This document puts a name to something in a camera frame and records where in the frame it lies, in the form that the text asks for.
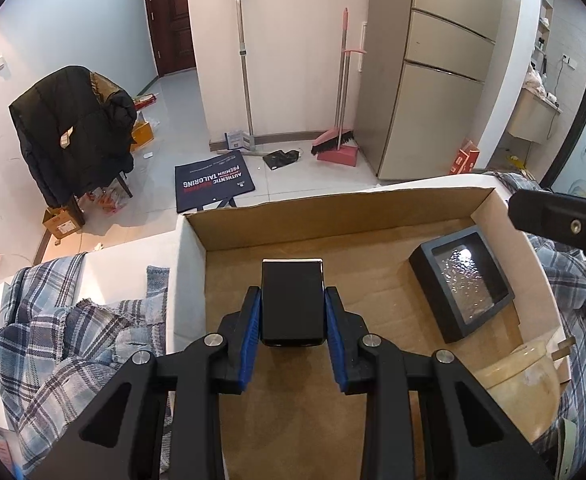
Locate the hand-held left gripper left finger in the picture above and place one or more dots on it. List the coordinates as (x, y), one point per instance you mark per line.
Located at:
(250, 342)

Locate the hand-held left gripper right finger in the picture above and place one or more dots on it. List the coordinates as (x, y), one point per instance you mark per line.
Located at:
(335, 342)

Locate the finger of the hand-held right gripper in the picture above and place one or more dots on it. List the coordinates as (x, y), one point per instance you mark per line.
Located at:
(563, 215)

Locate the small black box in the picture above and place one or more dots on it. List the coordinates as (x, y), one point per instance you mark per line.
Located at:
(293, 300)

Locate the shallow cardboard box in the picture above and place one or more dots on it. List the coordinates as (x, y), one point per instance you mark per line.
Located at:
(363, 260)

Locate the black framed display box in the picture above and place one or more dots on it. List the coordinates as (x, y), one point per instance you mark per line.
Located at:
(453, 270)

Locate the white square power adapter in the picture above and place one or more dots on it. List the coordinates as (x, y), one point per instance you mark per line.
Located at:
(565, 366)

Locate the cream round jar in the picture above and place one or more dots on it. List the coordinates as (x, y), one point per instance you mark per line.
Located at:
(518, 385)

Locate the green snap pouch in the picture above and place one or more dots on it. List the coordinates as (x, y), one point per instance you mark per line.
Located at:
(569, 447)

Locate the beige vanity cabinet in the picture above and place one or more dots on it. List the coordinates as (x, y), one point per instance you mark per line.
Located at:
(530, 115)

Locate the red box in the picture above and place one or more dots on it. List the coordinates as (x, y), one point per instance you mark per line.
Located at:
(465, 157)

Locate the pink cloth bundle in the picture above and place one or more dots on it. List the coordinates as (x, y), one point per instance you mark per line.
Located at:
(535, 79)

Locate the navy printed tote bag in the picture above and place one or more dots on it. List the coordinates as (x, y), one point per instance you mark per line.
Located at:
(213, 182)

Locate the beige refrigerator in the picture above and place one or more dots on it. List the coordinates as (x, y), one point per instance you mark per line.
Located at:
(423, 110)

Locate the blue plaid cloth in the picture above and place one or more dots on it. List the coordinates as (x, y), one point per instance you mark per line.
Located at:
(73, 360)

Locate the black plastic bag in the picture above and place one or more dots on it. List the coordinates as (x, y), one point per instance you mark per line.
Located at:
(280, 159)

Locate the pink broom and dustpan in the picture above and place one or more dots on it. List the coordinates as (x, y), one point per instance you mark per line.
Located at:
(330, 142)

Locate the red white packets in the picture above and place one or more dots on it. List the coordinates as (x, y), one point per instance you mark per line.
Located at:
(108, 200)

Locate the small white blue box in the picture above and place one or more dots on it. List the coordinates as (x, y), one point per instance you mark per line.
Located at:
(238, 140)

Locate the wooden chair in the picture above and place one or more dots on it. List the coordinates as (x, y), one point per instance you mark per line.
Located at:
(75, 207)

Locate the brown cardboard box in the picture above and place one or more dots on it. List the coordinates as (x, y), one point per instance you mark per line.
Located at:
(63, 222)

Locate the yellow cardboard box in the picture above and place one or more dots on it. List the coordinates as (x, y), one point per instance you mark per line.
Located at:
(142, 135)

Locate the red packet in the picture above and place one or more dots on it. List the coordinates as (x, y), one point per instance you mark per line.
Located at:
(144, 101)

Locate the black jacket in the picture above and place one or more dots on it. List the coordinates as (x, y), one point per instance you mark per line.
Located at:
(63, 125)

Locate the dark wooden door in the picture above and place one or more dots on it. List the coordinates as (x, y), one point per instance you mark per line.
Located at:
(173, 20)

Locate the white wall outlet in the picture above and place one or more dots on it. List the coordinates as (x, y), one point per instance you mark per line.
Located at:
(569, 61)

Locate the wall niche shelf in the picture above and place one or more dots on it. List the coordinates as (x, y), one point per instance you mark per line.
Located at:
(544, 30)

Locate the white light switch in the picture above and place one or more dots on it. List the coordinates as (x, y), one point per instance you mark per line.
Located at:
(2, 67)

